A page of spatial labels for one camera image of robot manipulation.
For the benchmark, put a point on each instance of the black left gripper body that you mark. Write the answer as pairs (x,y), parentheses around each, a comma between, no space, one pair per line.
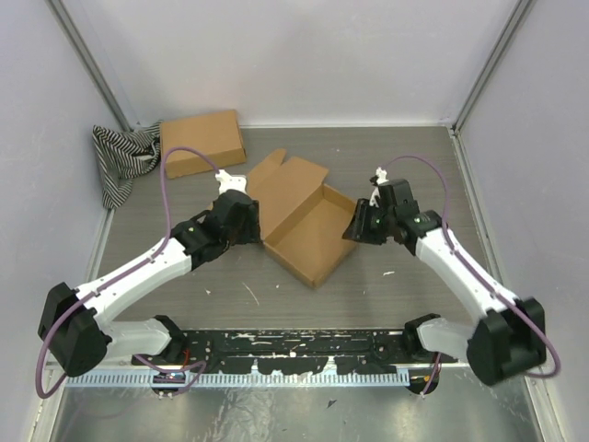
(249,232)

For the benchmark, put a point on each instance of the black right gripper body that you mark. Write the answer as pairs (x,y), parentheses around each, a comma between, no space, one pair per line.
(374,225)

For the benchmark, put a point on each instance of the brown cardboard box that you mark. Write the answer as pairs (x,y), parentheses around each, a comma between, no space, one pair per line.
(216,135)

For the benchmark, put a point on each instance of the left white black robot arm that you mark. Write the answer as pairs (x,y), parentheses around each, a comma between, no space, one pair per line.
(80,325)

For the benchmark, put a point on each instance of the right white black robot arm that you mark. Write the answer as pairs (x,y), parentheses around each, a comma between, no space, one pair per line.
(507,336)

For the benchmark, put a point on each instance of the striped black white cloth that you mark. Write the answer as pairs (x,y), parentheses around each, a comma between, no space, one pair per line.
(123,157)

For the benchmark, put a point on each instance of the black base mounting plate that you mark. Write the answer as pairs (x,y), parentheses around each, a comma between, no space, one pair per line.
(296,352)

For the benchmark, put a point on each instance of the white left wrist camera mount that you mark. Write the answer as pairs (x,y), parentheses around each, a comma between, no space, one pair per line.
(228,182)

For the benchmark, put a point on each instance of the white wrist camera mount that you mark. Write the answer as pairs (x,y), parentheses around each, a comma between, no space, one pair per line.
(380,178)
(228,182)

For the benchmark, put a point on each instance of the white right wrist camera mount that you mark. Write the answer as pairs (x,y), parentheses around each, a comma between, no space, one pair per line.
(380,178)

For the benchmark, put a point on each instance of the white slotted cable duct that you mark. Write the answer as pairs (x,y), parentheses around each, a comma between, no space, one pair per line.
(146,378)

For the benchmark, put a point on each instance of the aluminium front rail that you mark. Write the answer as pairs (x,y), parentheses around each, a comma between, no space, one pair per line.
(92,354)

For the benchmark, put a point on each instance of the right aluminium corner post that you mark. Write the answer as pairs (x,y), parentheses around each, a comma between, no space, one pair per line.
(514,22)

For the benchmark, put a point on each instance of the aluminium corner post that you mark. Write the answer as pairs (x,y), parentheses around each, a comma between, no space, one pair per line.
(514,22)
(74,19)

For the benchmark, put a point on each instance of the left aluminium corner post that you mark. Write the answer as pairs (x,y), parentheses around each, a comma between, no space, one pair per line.
(74,19)

